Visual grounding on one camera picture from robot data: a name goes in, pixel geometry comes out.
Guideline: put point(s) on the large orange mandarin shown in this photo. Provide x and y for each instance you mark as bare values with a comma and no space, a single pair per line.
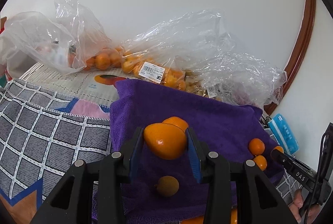
177,121

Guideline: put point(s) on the brown wooden door frame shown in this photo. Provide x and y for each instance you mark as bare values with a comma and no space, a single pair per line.
301,46

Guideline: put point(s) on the white fruit carton box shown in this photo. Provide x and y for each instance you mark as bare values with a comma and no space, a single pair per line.
83,85

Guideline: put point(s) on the clear bag with label kumquats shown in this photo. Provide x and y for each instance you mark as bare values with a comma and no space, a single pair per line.
176,48

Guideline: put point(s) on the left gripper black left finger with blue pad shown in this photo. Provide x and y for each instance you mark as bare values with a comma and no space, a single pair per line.
70,201

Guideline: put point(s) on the white plastic bag left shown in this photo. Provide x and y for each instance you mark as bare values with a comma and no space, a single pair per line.
10,67

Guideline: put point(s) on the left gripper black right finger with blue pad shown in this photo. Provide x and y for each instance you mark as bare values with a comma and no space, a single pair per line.
257,199

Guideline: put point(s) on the clear bag of oranges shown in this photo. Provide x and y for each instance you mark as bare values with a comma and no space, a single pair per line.
71,42

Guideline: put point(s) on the yellow-green small fruit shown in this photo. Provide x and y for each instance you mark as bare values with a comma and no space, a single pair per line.
167,186

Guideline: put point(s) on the round orange tangerine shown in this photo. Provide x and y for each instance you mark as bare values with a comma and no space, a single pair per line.
194,220

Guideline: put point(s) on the small orange kumquat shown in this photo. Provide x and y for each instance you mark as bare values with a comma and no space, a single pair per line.
261,162

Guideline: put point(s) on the crumpled clear bag right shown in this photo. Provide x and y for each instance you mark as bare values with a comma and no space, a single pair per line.
238,77

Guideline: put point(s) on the oval orange kumquat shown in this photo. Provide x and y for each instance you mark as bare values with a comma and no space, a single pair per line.
166,141

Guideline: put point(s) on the blue tissue packet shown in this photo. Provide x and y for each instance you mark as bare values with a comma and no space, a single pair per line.
283,134

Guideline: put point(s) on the purple towel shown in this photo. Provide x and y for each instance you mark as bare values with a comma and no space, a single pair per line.
227,129

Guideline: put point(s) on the grey checked blanket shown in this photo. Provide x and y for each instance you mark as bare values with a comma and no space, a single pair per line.
42,134

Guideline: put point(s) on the small orange tangerine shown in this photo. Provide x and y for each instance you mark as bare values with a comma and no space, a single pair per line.
234,216

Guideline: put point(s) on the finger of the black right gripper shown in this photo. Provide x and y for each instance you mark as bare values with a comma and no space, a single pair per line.
293,166

